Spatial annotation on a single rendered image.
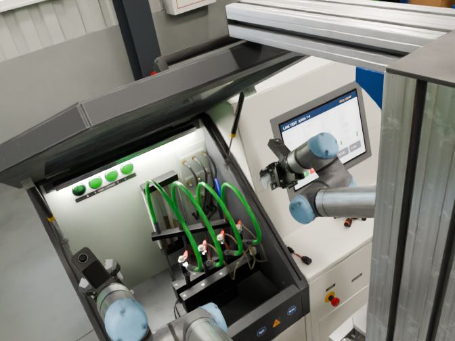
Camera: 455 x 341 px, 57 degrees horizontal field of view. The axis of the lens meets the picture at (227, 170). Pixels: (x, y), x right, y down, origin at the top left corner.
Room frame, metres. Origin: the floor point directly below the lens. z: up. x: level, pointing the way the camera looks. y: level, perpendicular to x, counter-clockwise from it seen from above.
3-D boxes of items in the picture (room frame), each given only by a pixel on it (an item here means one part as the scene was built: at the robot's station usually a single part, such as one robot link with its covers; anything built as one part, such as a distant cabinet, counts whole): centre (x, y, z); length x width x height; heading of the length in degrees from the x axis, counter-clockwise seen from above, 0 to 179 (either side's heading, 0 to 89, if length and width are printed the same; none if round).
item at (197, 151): (1.41, 0.12, 1.20); 0.13 x 0.03 x 0.31; 118
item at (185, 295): (1.12, 0.10, 0.91); 0.34 x 0.10 x 0.15; 118
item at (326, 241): (1.26, -0.48, 0.96); 0.70 x 0.22 x 0.03; 118
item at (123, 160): (1.30, 0.33, 1.43); 0.54 x 0.03 x 0.02; 118
